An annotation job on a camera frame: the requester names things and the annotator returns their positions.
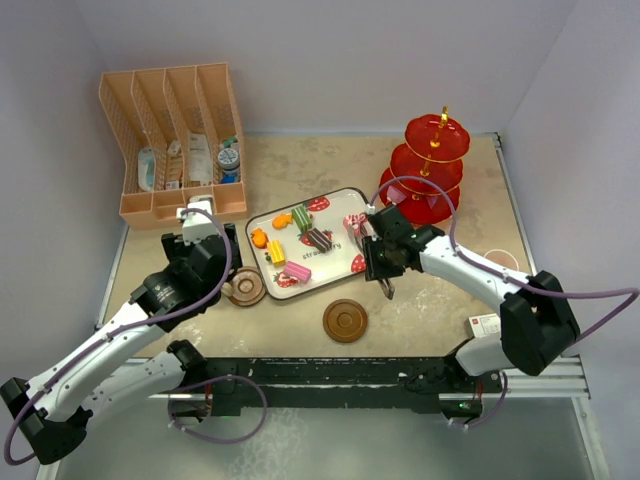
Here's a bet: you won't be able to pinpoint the brown coaster centre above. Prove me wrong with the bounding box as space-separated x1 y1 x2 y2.
323 299 368 343

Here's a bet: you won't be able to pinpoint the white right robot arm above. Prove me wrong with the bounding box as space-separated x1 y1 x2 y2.
362 206 580 391

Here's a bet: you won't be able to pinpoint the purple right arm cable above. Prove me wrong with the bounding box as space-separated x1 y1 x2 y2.
367 175 640 346

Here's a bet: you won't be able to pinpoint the brown coaster by mug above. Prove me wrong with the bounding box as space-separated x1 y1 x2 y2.
227 267 266 307

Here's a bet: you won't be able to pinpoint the orange fish cake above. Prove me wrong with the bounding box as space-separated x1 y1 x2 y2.
272 213 293 230
251 228 269 249

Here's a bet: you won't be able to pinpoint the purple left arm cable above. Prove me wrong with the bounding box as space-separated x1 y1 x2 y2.
2 208 234 466

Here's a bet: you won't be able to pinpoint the green toy cake slice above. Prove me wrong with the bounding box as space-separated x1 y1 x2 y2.
291 205 313 233

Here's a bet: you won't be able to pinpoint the clear plastic cup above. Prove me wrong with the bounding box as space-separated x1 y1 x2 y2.
484 249 520 271

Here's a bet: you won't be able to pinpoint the red three-tier stand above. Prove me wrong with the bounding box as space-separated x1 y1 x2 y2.
379 107 471 226

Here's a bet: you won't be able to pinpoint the brown toy cake slice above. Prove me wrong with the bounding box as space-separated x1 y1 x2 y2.
306 228 333 253

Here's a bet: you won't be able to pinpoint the pink toy cake slice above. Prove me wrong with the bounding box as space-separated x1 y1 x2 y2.
283 261 312 284

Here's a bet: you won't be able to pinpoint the metal serving tongs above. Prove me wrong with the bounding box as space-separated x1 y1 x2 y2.
349 220 395 300

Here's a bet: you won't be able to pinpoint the orange fish cake upper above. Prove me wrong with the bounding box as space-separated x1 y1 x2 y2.
272 213 293 230

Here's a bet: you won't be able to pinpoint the white strawberry tray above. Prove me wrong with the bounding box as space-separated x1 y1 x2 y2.
246 188 366 301

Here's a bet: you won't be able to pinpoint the white red card box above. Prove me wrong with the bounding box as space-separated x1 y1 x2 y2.
465 314 501 338

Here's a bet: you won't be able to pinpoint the beige ceramic mug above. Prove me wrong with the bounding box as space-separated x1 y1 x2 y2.
221 282 234 298

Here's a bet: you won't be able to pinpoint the blue white round tin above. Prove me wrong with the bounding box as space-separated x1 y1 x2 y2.
217 147 240 172

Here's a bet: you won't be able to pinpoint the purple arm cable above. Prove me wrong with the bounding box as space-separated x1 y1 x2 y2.
367 175 640 346
2 208 234 466

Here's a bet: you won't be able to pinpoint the blue white pouch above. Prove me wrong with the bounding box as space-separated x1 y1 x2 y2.
137 147 155 192

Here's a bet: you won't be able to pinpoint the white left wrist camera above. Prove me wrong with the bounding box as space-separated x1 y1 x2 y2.
176 197 218 245

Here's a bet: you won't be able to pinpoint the yellow toy cake slice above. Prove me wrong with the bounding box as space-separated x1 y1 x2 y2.
267 240 286 268

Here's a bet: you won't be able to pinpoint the white sachet packet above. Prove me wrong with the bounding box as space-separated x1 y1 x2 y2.
188 132 213 185

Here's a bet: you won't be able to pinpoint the purple fuzzy sweet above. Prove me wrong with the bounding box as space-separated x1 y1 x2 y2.
387 185 406 205

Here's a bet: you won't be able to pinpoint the small boxed packets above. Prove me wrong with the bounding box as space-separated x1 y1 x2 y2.
165 140 183 190

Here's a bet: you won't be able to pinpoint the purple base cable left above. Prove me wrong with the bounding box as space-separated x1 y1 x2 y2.
167 372 270 445

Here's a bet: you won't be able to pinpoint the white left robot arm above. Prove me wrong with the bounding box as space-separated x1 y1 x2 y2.
1 224 242 466

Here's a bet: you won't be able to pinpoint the orange fish cake left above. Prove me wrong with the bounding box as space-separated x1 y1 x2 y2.
251 228 269 249

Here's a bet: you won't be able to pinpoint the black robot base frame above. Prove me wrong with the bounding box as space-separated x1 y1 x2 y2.
167 340 503 419

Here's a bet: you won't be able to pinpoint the coral toy cake slice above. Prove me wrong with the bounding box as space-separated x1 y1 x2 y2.
343 212 368 238

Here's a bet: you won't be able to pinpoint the pink desk organizer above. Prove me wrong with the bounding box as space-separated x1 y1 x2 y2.
99 63 249 230

